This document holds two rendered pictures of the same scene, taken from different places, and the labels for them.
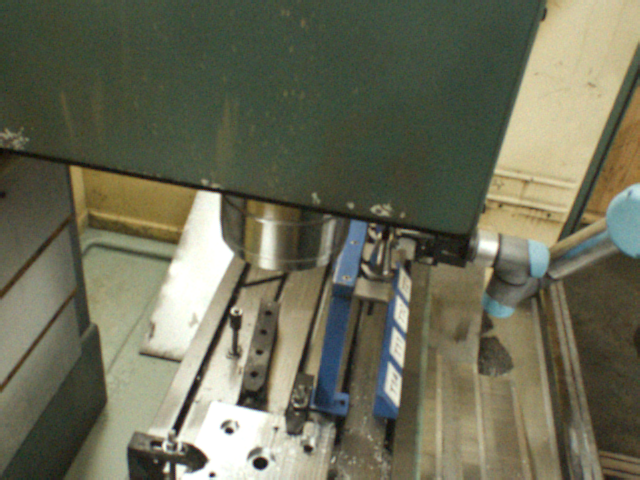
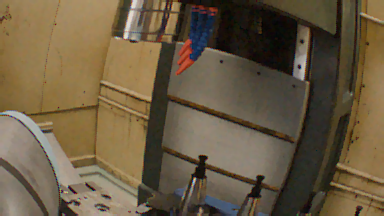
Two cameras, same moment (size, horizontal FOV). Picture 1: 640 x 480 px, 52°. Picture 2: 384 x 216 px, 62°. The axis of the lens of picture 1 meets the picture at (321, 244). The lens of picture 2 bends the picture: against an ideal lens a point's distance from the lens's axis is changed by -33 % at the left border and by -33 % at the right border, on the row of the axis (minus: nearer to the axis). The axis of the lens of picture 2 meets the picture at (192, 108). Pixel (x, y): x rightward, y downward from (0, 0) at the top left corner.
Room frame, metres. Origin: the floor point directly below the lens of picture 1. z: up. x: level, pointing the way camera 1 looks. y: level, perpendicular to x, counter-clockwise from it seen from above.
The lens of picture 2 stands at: (1.24, -0.71, 1.56)
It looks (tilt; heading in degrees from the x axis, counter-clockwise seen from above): 13 degrees down; 120
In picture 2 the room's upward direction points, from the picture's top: 10 degrees clockwise
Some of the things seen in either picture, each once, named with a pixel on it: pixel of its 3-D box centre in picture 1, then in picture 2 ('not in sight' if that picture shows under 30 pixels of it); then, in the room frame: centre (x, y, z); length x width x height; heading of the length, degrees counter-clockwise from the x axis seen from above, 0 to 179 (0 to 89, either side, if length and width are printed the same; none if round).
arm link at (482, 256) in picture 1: (482, 246); not in sight; (1.14, -0.33, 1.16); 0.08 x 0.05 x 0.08; 175
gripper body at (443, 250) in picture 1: (443, 241); not in sight; (1.14, -0.25, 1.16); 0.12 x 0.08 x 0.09; 85
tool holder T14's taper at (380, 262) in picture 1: (382, 251); (195, 192); (0.93, -0.11, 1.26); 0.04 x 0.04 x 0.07
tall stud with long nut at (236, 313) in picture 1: (235, 331); not in sight; (0.99, 0.15, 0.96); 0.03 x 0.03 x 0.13
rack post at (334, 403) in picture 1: (332, 351); not in sight; (0.88, -0.05, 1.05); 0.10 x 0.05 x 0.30; 85
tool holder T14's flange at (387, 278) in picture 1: (378, 272); (190, 213); (0.93, -0.11, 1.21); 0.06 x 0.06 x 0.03
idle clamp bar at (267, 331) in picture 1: (260, 352); not in sight; (0.97, 0.10, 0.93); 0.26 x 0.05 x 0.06; 0
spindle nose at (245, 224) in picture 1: (287, 193); (148, 13); (0.66, 0.05, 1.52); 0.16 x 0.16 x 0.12
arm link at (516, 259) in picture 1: (518, 257); not in sight; (1.13, -0.41, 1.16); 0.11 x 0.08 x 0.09; 85
